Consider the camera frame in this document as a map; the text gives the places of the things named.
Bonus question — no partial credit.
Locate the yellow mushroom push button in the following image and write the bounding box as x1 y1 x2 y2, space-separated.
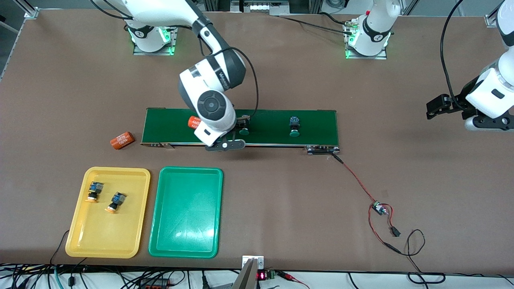
86 181 104 204
105 191 127 214

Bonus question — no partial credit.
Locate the left arm aluminium base plate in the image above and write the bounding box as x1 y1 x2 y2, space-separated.
345 18 388 60

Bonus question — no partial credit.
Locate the red clip lead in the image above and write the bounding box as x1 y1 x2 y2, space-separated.
276 271 310 289

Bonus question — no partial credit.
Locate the black looped floor cable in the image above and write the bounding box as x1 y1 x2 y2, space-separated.
347 271 514 286

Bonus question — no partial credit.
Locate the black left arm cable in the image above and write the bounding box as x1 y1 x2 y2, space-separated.
441 0 466 103

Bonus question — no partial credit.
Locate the yellow plastic tray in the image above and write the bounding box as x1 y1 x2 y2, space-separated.
65 166 151 258

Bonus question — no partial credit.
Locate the red power strip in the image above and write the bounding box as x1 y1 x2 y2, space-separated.
139 279 171 289

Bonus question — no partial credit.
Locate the thin black table cable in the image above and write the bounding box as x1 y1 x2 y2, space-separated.
49 230 88 267

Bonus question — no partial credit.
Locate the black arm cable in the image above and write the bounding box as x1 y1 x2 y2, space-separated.
441 0 466 103
201 40 260 119

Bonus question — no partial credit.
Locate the right arm aluminium base plate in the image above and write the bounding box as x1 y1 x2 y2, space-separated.
133 11 180 56

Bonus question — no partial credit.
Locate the aluminium frame corner profile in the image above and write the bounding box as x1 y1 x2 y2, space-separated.
485 0 507 28
14 0 39 19

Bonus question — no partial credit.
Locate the aluminium camera mount post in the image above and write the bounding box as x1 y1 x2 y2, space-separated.
232 255 265 289

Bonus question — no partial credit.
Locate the silver device with white lights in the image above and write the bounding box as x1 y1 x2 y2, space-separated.
230 0 292 16

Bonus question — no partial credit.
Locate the green conveyor belt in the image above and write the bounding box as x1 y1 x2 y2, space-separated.
141 108 341 156

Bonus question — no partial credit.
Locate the black base power cable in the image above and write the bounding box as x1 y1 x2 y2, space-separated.
277 11 358 37

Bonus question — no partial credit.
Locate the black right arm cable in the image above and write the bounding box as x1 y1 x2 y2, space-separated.
201 40 260 119

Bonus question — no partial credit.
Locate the green plastic tray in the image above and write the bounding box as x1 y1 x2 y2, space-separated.
148 166 224 258

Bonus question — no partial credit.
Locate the black cable bundle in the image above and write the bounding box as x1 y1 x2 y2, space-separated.
0 263 241 289

